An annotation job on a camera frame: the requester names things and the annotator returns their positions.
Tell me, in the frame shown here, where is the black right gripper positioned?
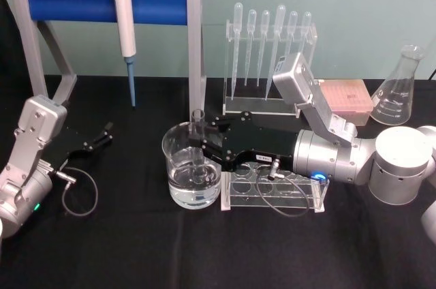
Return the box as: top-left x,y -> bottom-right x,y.
188,110 -> 302,172

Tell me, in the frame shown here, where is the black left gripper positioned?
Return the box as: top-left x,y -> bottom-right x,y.
44,121 -> 115,171

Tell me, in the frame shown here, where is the clear glass test tube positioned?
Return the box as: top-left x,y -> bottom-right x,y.
191,108 -> 206,183

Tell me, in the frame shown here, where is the clear acrylic pipette rack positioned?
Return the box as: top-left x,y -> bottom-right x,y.
222,18 -> 318,118

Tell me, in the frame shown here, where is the glass beaker with water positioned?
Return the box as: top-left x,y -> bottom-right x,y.
161,121 -> 223,209

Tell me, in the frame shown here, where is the clear acrylic test tube rack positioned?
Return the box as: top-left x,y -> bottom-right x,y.
220,160 -> 330,213

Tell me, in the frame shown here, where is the clear plastic transfer pipette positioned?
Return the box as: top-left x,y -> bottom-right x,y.
264,3 -> 287,103
230,2 -> 244,101
283,10 -> 298,59
255,9 -> 271,87
299,11 -> 313,53

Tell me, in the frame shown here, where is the white and blue micropipette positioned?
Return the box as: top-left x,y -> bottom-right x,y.
112,0 -> 138,110

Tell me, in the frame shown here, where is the black table cloth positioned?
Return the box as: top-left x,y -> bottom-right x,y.
0,73 -> 436,289

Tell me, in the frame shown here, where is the pink pipette tip box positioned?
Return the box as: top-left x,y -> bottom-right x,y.
320,78 -> 374,127

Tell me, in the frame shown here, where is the clear glass conical flask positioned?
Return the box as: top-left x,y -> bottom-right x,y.
369,44 -> 427,125

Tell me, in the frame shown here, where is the thin dark left gripper cable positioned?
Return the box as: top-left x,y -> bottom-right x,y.
55,166 -> 100,217

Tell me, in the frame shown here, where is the thin dark gripper cable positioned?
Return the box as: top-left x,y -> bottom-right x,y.
55,166 -> 100,217
255,155 -> 316,217

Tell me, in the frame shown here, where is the thin dark right gripper cable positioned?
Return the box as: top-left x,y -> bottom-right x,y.
255,155 -> 316,217

